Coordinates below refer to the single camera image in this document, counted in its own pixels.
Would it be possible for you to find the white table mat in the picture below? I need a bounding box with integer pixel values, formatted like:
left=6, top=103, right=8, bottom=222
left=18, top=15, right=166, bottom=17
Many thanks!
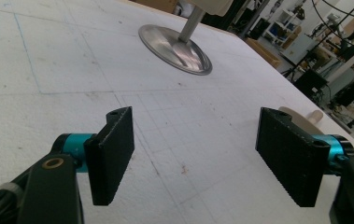
left=0, top=0, right=354, bottom=224

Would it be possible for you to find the wooden table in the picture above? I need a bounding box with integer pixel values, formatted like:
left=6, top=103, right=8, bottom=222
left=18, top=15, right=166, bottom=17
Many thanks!
left=115, top=0, right=354, bottom=161

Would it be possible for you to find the white storage shelf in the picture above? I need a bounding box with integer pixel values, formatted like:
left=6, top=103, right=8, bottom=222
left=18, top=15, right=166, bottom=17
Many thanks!
left=262, top=8, right=302, bottom=49

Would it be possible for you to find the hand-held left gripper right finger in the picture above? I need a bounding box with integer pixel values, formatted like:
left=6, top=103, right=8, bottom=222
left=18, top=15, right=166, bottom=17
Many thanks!
left=255, top=106, right=332, bottom=208

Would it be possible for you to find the flat cardboard box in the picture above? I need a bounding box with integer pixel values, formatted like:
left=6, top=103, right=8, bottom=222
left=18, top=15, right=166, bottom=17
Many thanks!
left=245, top=36, right=282, bottom=70

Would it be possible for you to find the wooden spoon handle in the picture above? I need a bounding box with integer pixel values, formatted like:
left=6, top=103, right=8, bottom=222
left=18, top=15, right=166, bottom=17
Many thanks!
left=277, top=105, right=325, bottom=135

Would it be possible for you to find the metal utensil stand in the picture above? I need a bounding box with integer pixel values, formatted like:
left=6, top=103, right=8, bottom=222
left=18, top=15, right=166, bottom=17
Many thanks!
left=137, top=5, right=214, bottom=77

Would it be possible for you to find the black computer tower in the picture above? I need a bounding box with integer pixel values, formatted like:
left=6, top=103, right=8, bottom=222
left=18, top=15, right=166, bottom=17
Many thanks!
left=291, top=68, right=330, bottom=101

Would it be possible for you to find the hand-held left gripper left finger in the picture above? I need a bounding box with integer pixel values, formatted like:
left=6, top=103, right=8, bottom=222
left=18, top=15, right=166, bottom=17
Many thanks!
left=83, top=105, right=135, bottom=207

